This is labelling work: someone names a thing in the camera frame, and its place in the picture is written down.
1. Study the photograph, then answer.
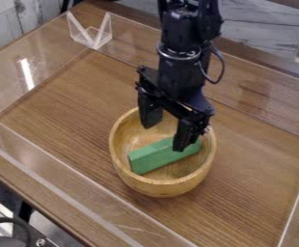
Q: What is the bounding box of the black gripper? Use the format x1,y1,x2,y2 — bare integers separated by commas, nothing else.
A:
136,43,214,151

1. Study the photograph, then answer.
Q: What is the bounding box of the clear acrylic corner bracket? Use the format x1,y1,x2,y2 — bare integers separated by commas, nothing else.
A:
65,12,112,50

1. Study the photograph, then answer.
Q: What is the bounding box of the black cable bottom left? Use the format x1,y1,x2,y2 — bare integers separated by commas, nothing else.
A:
0,217,31,247

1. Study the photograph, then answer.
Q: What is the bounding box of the brown wooden bowl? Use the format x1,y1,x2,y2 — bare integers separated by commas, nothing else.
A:
108,108,216,198

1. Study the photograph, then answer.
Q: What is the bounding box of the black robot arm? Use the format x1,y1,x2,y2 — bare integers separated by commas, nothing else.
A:
136,0,223,151

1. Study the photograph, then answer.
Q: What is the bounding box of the green rectangular block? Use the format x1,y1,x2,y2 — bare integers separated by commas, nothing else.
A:
128,137,203,175

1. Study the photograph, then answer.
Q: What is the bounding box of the black table leg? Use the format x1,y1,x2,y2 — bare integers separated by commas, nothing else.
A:
15,201,35,223

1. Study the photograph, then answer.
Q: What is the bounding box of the black metal base plate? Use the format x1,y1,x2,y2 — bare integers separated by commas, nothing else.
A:
12,224,59,247

